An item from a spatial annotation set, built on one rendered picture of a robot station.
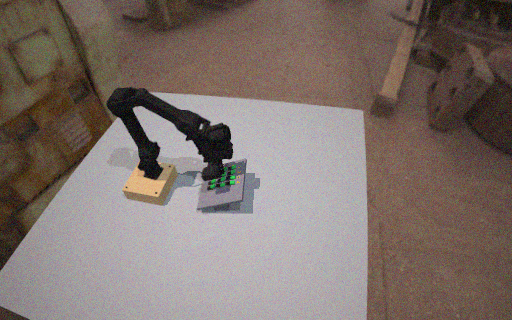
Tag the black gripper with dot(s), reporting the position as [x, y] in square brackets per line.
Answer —
[213, 169]

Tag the grey switch panel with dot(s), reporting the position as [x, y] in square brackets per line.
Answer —
[227, 189]

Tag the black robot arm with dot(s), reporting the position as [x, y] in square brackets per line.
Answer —
[121, 104]

